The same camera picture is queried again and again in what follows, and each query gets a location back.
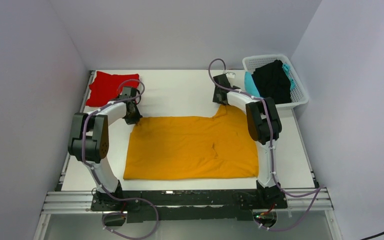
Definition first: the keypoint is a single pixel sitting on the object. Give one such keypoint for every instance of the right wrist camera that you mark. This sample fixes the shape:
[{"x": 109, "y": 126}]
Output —
[{"x": 230, "y": 75}]

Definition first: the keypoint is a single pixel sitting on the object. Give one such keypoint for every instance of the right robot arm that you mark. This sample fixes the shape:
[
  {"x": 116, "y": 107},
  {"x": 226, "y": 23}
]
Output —
[{"x": 264, "y": 127}]

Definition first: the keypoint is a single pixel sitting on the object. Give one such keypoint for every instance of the yellow t shirt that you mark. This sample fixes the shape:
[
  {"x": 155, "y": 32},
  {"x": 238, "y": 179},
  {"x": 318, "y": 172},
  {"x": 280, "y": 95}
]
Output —
[{"x": 192, "y": 147}]

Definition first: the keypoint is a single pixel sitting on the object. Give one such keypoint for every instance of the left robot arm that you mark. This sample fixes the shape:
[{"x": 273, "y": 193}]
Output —
[{"x": 89, "y": 140}]

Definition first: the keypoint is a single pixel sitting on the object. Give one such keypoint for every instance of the folded red t shirt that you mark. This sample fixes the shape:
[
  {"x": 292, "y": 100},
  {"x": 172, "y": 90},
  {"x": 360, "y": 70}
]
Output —
[{"x": 105, "y": 87}]

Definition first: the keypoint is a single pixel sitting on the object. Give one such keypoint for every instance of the white plastic basket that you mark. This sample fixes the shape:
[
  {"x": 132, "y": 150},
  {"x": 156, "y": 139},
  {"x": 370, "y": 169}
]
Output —
[{"x": 299, "y": 95}]

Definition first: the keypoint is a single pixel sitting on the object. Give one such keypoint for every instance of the teal t shirt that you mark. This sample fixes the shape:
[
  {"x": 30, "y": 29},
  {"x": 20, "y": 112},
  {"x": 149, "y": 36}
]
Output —
[{"x": 250, "y": 86}]

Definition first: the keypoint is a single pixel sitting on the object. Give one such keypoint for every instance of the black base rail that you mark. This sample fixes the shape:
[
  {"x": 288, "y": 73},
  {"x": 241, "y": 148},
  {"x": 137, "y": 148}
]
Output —
[{"x": 149, "y": 205}]

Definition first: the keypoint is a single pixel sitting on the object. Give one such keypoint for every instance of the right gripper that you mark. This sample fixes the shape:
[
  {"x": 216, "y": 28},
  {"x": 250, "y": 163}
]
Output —
[{"x": 215, "y": 98}]

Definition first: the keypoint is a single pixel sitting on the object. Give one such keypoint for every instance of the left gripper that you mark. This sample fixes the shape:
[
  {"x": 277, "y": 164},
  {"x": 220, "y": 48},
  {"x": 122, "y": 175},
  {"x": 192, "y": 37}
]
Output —
[{"x": 135, "y": 119}]

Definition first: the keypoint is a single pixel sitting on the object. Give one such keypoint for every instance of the black t shirt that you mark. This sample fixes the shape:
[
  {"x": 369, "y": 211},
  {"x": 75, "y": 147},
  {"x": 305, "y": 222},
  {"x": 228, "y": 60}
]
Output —
[{"x": 271, "y": 81}]

